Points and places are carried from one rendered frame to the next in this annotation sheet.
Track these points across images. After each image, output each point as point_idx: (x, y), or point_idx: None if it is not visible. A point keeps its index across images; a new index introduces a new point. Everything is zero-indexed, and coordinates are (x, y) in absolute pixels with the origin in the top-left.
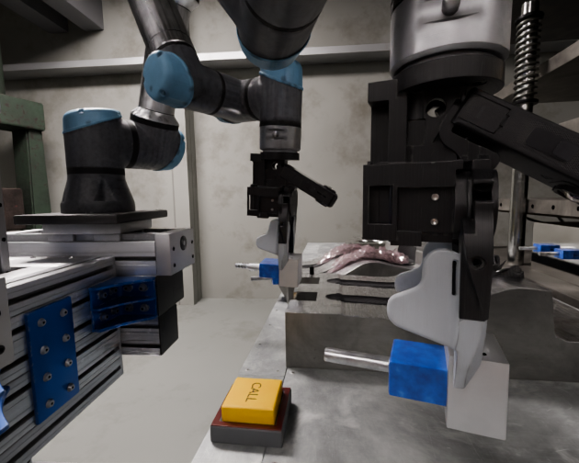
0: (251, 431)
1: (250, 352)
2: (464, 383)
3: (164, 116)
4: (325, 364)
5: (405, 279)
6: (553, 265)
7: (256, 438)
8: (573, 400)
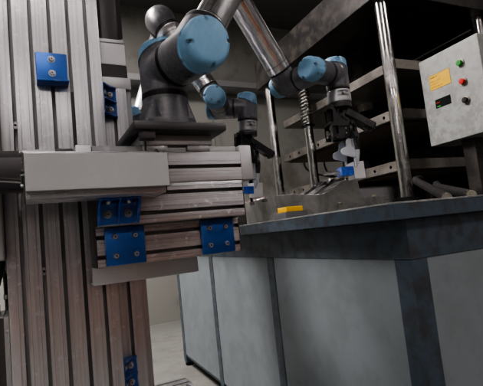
0: (298, 211)
1: (254, 223)
2: (357, 165)
3: None
4: None
5: (335, 155)
6: None
7: (300, 214)
8: None
